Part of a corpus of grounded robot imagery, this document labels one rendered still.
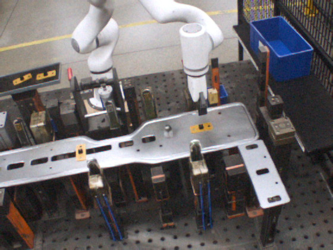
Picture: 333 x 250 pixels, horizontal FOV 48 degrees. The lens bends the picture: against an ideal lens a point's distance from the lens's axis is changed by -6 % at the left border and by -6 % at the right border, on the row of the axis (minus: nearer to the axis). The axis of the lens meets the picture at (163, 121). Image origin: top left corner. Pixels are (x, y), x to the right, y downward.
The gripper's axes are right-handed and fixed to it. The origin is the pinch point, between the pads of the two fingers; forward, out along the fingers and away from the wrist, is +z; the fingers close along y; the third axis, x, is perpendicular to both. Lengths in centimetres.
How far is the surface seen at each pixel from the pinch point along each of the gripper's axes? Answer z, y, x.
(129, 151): 11.8, 4.4, -28.1
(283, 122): 6.0, 12.2, 28.1
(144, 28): 112, -260, -3
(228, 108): 11.9, -7.8, 13.1
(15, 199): 25, 5, -79
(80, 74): 112, -200, -72
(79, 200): 33, 5, -53
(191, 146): 1.0, 18.4, -7.1
